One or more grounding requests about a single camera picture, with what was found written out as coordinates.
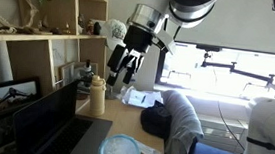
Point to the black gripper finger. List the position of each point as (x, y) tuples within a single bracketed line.
[(117, 61), (132, 66)]

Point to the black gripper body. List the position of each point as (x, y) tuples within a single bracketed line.
[(137, 38)]

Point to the grey Apple laptop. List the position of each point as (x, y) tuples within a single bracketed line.
[(49, 123)]

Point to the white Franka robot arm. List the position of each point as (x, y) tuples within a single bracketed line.
[(190, 4)]

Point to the white cap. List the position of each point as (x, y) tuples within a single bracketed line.
[(114, 31)]

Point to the white papers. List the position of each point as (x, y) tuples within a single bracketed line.
[(139, 99)]

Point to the black white microscope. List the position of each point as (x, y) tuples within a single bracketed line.
[(86, 77)]

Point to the dark figurine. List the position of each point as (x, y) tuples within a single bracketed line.
[(97, 28)]

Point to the cream water bottle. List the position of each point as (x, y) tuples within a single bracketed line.
[(97, 98)]

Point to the brown figurine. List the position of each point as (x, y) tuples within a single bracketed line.
[(89, 27)]

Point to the black bag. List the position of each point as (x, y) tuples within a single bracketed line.
[(155, 120)]

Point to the grey cloth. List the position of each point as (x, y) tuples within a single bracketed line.
[(184, 121)]

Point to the clear plastic packet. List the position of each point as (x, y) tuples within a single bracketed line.
[(149, 151)]

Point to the wooden shelf unit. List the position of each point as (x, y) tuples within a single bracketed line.
[(29, 54)]

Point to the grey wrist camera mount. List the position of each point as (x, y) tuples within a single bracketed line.
[(164, 39)]

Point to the silver picture frame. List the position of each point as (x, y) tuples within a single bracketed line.
[(66, 74)]

